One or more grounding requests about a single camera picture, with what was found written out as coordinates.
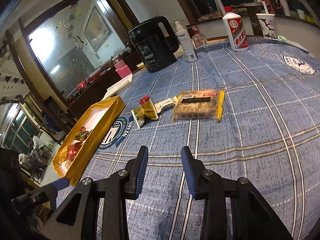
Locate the gold tray box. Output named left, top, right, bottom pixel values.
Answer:
left=53, top=96, right=125, bottom=186

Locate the white book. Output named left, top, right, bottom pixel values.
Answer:
left=102, top=74, right=133, bottom=100

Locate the gold green tea packet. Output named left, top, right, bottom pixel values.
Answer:
left=131, top=99, right=158, bottom=129

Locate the dark wooden sideboard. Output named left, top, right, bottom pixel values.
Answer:
left=68, top=60, right=121, bottom=119

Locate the green snack packet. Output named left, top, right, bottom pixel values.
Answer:
left=74, top=126, right=91, bottom=141

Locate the brown cake packet yellow edge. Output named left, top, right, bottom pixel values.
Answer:
left=172, top=89, right=225, bottom=121

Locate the framed wall painting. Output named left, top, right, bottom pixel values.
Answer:
left=84, top=5, right=113, bottom=52

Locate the shiny red candy wrapper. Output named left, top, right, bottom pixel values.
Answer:
left=67, top=141, right=83, bottom=161

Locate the white small packet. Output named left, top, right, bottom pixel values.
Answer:
left=154, top=96, right=178, bottom=114

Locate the white patterned paper cup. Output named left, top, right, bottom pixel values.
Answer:
left=256, top=14, right=277, bottom=38

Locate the dark red stick packet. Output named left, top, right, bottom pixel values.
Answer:
left=139, top=95, right=150, bottom=105

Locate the black electric kettle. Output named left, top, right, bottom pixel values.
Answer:
left=128, top=16, right=180, bottom=73

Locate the white red liquor bottle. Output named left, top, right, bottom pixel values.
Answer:
left=222, top=7, right=249, bottom=51

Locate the pink water bottle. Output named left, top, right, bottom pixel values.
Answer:
left=114, top=60, right=132, bottom=79

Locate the blue plaid tablecloth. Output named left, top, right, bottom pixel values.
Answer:
left=84, top=38, right=319, bottom=239

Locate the white spray bottle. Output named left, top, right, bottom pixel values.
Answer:
left=175, top=21, right=198, bottom=62

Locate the small glass bottle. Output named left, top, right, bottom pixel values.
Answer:
left=191, top=25, right=207, bottom=48

